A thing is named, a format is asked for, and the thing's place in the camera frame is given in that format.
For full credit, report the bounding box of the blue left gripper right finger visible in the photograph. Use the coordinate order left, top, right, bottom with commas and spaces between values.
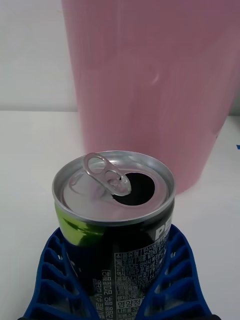
139, 223, 218, 320

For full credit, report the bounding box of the black drink can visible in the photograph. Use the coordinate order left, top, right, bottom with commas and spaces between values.
51, 150, 176, 320

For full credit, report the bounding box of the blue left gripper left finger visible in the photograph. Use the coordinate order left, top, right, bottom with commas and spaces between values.
22, 226, 98, 320

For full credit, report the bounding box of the pink plastic bin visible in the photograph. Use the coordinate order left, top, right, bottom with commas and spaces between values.
61, 0, 240, 195

